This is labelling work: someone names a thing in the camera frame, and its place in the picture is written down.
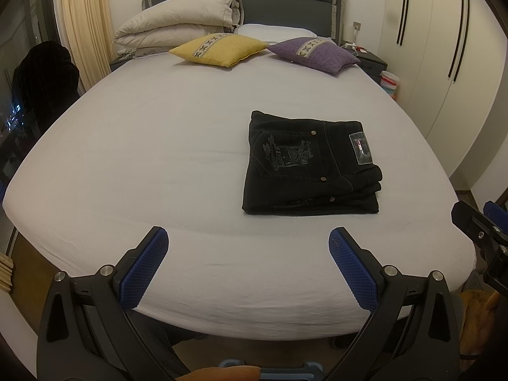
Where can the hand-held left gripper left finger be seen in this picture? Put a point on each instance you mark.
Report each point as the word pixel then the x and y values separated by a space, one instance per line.
pixel 147 270

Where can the folded cream duvet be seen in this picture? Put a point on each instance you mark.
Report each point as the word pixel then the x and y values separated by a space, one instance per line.
pixel 178 20

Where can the purple cushion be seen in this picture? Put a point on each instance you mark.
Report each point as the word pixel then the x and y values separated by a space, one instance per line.
pixel 317 53

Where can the dark grey nightstand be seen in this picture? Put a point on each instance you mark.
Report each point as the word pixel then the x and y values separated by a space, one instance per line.
pixel 373 65
pixel 119 62

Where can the white pillow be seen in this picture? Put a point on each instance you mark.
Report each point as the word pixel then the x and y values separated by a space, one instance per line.
pixel 274 31

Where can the cream curtain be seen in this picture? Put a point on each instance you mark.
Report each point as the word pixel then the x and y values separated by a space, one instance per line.
pixel 87 27
pixel 6 274

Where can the black denim pants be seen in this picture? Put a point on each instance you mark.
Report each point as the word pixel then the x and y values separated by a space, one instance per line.
pixel 285 182

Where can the dark glass window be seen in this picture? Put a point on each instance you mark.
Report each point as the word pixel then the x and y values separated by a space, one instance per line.
pixel 24 27

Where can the grey padded headboard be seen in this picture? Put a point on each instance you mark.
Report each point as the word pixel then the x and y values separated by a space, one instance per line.
pixel 285 0

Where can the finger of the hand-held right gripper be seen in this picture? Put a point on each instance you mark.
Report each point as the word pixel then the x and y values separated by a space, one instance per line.
pixel 468 220
pixel 495 207

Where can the yellow cushion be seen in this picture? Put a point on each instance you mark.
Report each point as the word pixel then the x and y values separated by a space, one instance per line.
pixel 218 51

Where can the orange cloth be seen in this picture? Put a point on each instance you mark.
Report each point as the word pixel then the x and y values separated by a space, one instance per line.
pixel 480 317
pixel 222 374

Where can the white wardrobe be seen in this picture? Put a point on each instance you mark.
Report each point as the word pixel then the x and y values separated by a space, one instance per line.
pixel 436 47

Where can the small items on nightstand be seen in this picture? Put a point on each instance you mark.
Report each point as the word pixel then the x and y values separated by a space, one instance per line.
pixel 353 47

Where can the black clothing on chair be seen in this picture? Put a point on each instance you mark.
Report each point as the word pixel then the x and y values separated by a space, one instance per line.
pixel 43 83

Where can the bed with white sheet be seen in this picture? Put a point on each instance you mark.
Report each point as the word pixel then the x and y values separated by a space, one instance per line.
pixel 139 158

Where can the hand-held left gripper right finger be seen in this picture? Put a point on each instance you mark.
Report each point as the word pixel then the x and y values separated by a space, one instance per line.
pixel 353 274

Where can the white striped waste bin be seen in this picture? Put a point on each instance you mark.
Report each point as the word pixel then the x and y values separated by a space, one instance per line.
pixel 391 83

